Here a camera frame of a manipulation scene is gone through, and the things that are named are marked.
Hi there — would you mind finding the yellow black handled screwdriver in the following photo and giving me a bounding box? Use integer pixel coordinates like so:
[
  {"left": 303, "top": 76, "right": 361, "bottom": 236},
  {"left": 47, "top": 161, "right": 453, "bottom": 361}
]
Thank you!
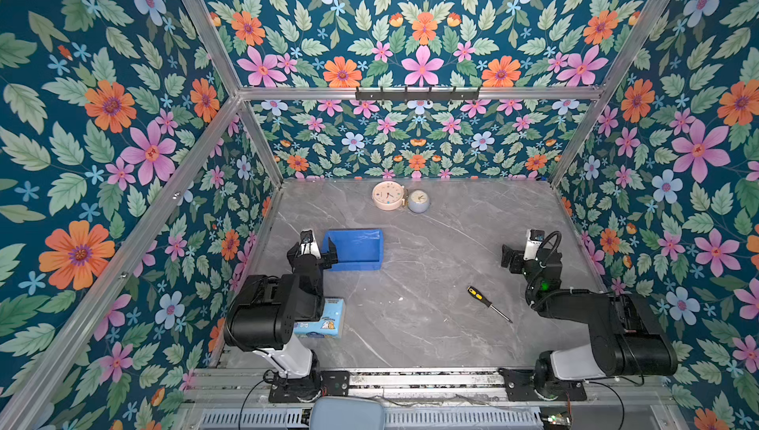
[{"left": 468, "top": 286, "right": 514, "bottom": 323}]

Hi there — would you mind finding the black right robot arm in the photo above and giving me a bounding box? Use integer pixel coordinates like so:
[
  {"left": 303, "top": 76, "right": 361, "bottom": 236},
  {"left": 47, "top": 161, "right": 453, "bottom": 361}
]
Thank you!
[{"left": 500, "top": 245, "right": 678, "bottom": 400}]

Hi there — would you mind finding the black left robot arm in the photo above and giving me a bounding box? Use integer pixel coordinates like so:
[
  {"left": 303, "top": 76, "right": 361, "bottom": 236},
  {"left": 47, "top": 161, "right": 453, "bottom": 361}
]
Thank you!
[{"left": 223, "top": 230, "right": 344, "bottom": 402}]

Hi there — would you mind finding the blue plastic bin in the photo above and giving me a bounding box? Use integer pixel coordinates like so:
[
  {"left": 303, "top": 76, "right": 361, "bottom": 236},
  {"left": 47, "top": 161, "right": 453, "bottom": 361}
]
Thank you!
[{"left": 322, "top": 228, "right": 385, "bottom": 272}]

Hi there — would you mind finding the light blue tissue pack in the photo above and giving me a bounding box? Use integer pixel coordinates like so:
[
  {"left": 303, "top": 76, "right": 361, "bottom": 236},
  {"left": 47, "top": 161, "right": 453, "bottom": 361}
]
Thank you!
[{"left": 294, "top": 298, "right": 346, "bottom": 339}]

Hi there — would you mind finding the pink round alarm clock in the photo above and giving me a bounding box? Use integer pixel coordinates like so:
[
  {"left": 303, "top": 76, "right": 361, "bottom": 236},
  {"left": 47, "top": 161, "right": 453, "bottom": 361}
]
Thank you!
[{"left": 371, "top": 180, "right": 406, "bottom": 212}]

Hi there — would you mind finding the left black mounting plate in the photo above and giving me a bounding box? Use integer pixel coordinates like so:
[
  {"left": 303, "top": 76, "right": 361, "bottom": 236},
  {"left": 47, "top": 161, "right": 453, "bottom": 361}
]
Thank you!
[{"left": 268, "top": 371, "right": 351, "bottom": 404}]

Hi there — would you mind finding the black mounting plate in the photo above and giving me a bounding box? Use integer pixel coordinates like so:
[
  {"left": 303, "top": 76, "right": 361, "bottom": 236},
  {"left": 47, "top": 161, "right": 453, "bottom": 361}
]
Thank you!
[
  {"left": 268, "top": 371, "right": 351, "bottom": 404},
  {"left": 497, "top": 368, "right": 587, "bottom": 402}
]

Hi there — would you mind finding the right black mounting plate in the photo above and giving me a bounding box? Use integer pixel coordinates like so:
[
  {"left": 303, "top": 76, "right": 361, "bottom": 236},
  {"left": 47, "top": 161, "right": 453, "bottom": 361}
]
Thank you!
[{"left": 497, "top": 368, "right": 587, "bottom": 402}]

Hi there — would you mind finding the grey padded seat top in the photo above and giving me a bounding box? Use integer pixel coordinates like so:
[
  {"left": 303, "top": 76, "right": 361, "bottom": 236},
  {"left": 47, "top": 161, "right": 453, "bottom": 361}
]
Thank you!
[{"left": 308, "top": 396, "right": 385, "bottom": 430}]

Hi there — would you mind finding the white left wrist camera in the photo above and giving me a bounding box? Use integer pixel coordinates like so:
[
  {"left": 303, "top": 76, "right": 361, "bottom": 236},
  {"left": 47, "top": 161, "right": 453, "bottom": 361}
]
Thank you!
[{"left": 298, "top": 230, "right": 321, "bottom": 259}]

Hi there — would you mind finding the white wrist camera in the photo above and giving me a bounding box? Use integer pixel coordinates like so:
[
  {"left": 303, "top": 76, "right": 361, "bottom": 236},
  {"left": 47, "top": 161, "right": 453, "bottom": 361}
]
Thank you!
[
  {"left": 523, "top": 228, "right": 546, "bottom": 260},
  {"left": 298, "top": 230, "right": 321, "bottom": 259}
]

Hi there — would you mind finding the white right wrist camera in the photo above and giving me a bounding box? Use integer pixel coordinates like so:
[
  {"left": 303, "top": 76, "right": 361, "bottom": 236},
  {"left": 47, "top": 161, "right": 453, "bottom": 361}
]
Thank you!
[{"left": 523, "top": 228, "right": 546, "bottom": 260}]

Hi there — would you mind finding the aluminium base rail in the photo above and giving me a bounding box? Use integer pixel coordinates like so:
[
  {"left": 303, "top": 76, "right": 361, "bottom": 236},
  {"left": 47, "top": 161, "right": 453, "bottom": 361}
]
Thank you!
[{"left": 185, "top": 367, "right": 675, "bottom": 407}]

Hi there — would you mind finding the black wall hook rail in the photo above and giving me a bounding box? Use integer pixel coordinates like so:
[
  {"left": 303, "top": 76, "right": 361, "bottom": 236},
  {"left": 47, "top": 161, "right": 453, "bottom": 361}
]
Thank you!
[{"left": 354, "top": 86, "right": 480, "bottom": 103}]

